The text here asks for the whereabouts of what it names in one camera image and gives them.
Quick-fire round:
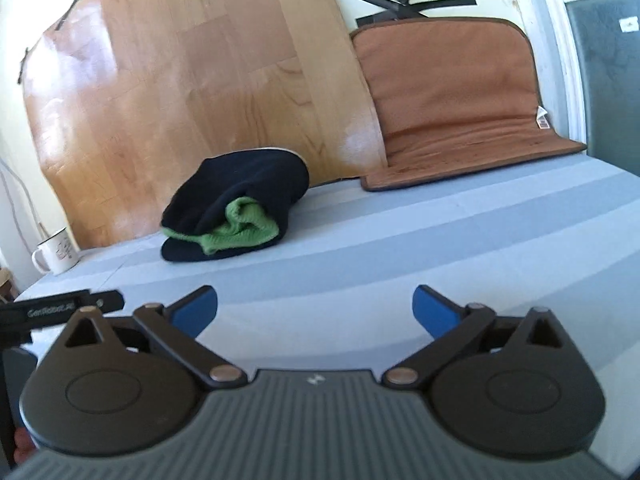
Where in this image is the wooden headboard panel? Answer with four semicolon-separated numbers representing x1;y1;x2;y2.
23;0;386;249

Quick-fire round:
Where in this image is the black tape cross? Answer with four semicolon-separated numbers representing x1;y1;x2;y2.
356;0;477;27

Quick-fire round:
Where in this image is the white enamel mug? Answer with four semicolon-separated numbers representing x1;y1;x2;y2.
32;228;80;275

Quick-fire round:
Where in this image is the brown leather cushion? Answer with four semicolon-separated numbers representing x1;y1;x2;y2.
352;18;586;192

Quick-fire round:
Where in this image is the person's left hand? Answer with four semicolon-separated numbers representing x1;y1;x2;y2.
13;427;37;465

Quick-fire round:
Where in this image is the grey glass window door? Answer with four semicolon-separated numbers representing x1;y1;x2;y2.
563;0;639;174

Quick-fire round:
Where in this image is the blue striped bed sheet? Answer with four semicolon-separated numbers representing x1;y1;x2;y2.
25;155;639;474

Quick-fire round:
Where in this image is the green navy white knit sweater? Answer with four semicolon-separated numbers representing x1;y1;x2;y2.
160;148;310;263

